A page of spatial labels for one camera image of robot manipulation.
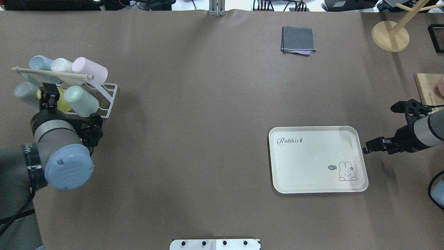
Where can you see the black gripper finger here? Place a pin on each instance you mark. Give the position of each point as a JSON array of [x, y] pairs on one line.
[[378, 144], [49, 93]]

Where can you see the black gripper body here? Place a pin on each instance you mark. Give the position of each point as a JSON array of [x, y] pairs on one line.
[[49, 103], [404, 137]]

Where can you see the green plastic cup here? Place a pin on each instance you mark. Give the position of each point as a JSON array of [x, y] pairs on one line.
[[81, 101]]

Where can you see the cream rabbit tray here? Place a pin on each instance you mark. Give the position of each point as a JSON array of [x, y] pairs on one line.
[[316, 159]]

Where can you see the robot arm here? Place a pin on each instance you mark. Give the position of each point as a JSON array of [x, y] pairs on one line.
[[415, 136], [59, 157]]

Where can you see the yellow plastic cup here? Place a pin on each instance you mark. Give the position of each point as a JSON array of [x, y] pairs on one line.
[[62, 104]]

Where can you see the grey plastic cup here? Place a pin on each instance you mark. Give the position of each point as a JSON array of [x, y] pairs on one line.
[[27, 93]]

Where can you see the cream plastic cup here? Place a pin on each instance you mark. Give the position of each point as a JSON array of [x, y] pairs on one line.
[[65, 66]]

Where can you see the blue plastic cup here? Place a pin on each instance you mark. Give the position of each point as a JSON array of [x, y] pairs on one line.
[[40, 62]]

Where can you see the pink plastic cup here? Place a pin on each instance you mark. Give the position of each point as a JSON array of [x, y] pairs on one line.
[[85, 66]]

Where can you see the black glass rack tray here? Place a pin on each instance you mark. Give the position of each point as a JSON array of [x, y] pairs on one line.
[[436, 32]]

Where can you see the wooden cutting board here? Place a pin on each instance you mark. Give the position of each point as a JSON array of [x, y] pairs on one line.
[[427, 87]]

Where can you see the pink bowl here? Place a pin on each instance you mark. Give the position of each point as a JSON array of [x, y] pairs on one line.
[[440, 85]]

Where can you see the wooden mug tree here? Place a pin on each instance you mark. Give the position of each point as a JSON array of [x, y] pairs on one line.
[[392, 36]]

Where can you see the folded grey cloth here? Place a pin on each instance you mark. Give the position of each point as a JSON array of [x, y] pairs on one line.
[[298, 40]]

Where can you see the white wire cup rack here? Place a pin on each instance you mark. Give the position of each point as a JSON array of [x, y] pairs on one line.
[[105, 93]]

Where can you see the aluminium frame post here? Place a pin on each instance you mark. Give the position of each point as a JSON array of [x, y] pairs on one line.
[[217, 8]]

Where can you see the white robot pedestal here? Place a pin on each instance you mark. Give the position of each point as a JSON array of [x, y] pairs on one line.
[[215, 244]]

